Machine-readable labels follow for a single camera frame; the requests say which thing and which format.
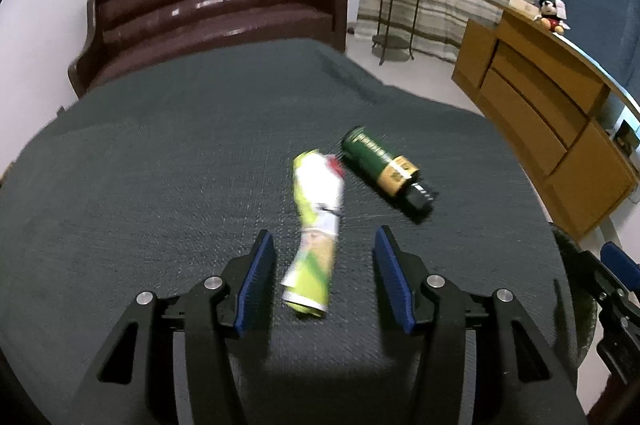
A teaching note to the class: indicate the black metal plant stand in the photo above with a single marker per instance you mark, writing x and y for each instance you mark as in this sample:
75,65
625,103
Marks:
395,42

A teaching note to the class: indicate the mouse plush toy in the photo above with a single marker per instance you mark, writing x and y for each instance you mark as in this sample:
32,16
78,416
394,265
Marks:
550,15

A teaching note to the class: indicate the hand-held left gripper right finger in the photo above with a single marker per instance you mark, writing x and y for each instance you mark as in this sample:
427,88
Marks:
395,285

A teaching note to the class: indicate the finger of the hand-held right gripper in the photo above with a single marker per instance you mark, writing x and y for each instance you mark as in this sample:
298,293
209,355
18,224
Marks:
622,257
617,335

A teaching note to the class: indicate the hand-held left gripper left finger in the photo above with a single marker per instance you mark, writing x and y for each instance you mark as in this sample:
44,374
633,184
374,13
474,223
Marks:
255,285

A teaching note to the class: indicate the green and white wrapper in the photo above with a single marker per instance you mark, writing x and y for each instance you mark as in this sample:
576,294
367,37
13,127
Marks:
315,225

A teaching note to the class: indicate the beige tissue box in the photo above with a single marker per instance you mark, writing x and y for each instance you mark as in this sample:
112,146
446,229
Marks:
522,5

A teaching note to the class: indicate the green bottle with black cap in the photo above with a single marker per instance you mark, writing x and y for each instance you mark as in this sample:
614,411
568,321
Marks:
375,157

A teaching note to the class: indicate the small dark box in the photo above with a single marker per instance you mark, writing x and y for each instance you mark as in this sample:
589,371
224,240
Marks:
626,135

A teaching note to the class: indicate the wooden cabinet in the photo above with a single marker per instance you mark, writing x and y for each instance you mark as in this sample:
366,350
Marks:
540,105

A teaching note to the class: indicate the dark grey tablecloth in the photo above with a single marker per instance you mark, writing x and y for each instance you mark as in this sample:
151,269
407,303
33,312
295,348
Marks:
150,180

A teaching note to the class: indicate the brown leather sofa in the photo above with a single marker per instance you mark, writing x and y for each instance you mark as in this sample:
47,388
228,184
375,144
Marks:
210,5

